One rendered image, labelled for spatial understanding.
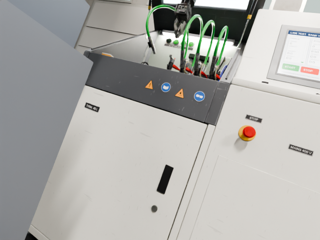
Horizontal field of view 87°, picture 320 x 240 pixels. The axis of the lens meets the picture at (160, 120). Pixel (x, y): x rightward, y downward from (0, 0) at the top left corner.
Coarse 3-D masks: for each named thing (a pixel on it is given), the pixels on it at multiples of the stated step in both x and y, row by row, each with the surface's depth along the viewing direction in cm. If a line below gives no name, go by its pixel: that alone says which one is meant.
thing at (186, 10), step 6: (186, 0) 88; (192, 0) 89; (180, 6) 86; (186, 6) 85; (192, 6) 92; (174, 12) 87; (180, 12) 86; (186, 12) 85; (180, 18) 90; (186, 18) 88
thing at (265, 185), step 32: (256, 32) 90; (256, 64) 83; (256, 96) 56; (224, 128) 57; (256, 128) 54; (288, 128) 52; (224, 160) 56; (256, 160) 53; (288, 160) 51; (192, 192) 58; (224, 192) 54; (256, 192) 52; (288, 192) 49; (192, 224) 56; (224, 224) 53; (256, 224) 50; (288, 224) 48
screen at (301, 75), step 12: (288, 36) 84; (300, 36) 83; (312, 36) 81; (276, 48) 83; (288, 48) 82; (300, 48) 80; (312, 48) 79; (276, 60) 81; (288, 60) 79; (300, 60) 78; (312, 60) 77; (276, 72) 78; (288, 72) 77; (300, 72) 76; (312, 72) 75; (300, 84) 74; (312, 84) 73
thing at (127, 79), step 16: (96, 64) 79; (112, 64) 76; (128, 64) 74; (144, 64) 71; (96, 80) 78; (112, 80) 75; (128, 80) 72; (144, 80) 70; (160, 80) 68; (176, 80) 66; (192, 80) 64; (208, 80) 62; (128, 96) 71; (144, 96) 69; (160, 96) 67; (192, 96) 63; (208, 96) 61; (176, 112) 64; (192, 112) 62
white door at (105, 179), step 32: (96, 96) 76; (96, 128) 74; (128, 128) 69; (160, 128) 64; (192, 128) 61; (64, 160) 76; (96, 160) 71; (128, 160) 67; (160, 160) 63; (192, 160) 59; (64, 192) 73; (96, 192) 69; (128, 192) 64; (160, 192) 61; (32, 224) 76; (64, 224) 71; (96, 224) 66; (128, 224) 63; (160, 224) 59
